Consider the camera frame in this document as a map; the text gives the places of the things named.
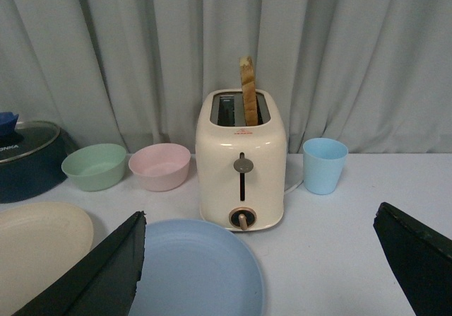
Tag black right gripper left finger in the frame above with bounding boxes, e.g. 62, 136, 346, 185
14, 211, 146, 315

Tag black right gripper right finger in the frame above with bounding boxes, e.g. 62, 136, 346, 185
374, 202, 451, 315

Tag light blue plate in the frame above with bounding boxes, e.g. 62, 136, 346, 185
129, 219, 266, 315

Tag cream plate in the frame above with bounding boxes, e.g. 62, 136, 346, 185
1, 202, 94, 315

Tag green bowl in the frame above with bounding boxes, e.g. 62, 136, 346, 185
61, 144, 126, 192

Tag pink bowl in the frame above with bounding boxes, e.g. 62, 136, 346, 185
129, 143, 191, 192

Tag dark blue pot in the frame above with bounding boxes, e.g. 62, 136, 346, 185
1, 127, 78, 204

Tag light blue cup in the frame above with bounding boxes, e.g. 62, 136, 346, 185
303, 138, 348, 195

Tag glass pot lid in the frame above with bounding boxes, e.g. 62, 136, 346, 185
1, 112, 61, 164

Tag cream toaster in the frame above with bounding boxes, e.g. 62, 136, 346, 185
196, 89, 287, 231

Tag grey curtain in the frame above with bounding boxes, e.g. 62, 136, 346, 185
1, 0, 451, 153

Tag toast slice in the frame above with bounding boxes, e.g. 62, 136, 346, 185
239, 56, 258, 126

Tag white toaster cable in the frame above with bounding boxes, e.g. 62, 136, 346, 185
283, 180, 304, 194

